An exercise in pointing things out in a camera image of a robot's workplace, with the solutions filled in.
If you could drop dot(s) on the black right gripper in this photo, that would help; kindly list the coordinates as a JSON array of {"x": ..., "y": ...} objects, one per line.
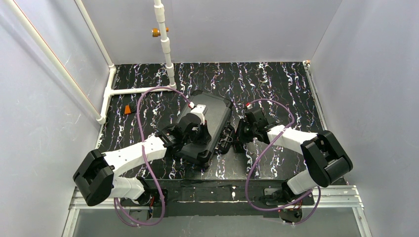
[{"x": 241, "y": 136}]

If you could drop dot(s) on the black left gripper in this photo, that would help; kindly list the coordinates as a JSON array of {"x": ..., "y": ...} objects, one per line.
[{"x": 203, "y": 133}]

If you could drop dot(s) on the black poker set case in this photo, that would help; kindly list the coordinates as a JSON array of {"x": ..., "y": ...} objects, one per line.
[{"x": 214, "y": 133}]

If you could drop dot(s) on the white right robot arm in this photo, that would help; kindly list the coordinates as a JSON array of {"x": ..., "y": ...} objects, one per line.
[{"x": 325, "y": 158}]

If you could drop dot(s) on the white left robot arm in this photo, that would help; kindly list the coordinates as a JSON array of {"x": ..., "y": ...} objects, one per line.
[{"x": 99, "y": 176}]

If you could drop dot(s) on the small orange black object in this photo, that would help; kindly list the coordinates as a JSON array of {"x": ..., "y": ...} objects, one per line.
[{"x": 129, "y": 109}]

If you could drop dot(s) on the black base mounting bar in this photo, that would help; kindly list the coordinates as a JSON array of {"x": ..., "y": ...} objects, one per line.
[{"x": 186, "y": 197}]

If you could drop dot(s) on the orange valve knob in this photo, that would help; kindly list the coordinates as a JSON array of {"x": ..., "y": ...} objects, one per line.
[{"x": 155, "y": 32}]

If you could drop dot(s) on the white PVC pipe stand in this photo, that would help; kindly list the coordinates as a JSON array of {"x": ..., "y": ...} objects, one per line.
[{"x": 165, "y": 42}]

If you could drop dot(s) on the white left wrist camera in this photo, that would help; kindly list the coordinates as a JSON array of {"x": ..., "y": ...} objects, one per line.
[{"x": 200, "y": 110}]

